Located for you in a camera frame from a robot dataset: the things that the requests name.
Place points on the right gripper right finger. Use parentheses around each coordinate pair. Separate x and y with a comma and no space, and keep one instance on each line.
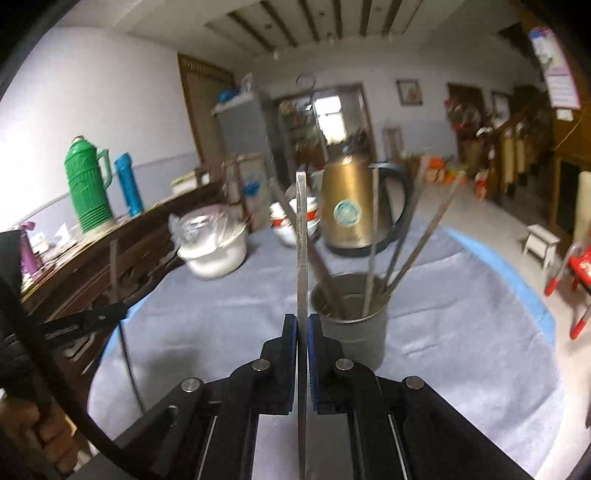
(399,429)

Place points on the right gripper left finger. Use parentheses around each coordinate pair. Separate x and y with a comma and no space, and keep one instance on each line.
(204,430)

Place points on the person's left hand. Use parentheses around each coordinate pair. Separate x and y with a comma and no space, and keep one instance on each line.
(49,433)

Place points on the metal utensil holder cup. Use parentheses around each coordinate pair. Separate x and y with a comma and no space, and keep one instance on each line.
(363,338)

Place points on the green thermos flask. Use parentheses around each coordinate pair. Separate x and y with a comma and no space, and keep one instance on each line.
(89,175)

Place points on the white pot with plastic bag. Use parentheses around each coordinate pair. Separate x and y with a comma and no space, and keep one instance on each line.
(211,241)

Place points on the blue thermos bottle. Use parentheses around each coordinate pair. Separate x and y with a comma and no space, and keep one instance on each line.
(130,191)

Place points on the white chest freezer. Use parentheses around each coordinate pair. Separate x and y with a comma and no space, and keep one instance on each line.
(245,186)

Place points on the small white stool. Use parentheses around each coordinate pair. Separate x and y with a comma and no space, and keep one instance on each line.
(542,243)

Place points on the red child chair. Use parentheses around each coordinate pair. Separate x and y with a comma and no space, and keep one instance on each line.
(576,263)

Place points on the grey refrigerator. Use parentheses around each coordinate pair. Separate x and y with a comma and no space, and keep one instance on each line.
(248,126)

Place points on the gold electric kettle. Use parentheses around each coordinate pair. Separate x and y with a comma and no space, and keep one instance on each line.
(346,204)

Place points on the framed wall picture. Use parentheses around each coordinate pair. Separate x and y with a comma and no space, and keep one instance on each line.
(410,93)

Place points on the round wall clock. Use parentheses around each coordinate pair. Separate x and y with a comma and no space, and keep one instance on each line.
(305,82)

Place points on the wall calendar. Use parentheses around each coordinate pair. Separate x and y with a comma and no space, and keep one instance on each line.
(556,71)

